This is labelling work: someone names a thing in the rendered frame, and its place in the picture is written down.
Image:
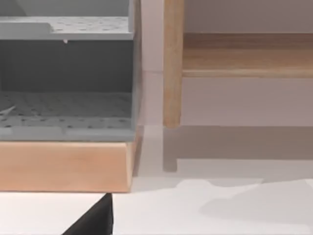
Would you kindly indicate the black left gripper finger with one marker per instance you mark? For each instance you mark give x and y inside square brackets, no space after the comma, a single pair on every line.
[100,218]

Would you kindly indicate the pale wooden drawer front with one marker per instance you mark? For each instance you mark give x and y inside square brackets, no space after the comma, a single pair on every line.
[63,166]

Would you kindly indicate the grey pierced drawer inside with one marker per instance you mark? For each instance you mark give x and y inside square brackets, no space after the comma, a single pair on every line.
[66,115]

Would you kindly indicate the wooden cupboard with grey inside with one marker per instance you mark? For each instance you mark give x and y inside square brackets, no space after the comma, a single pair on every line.
[73,54]

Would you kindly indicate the wooden open shelf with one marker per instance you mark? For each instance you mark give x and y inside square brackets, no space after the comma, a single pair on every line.
[220,58]

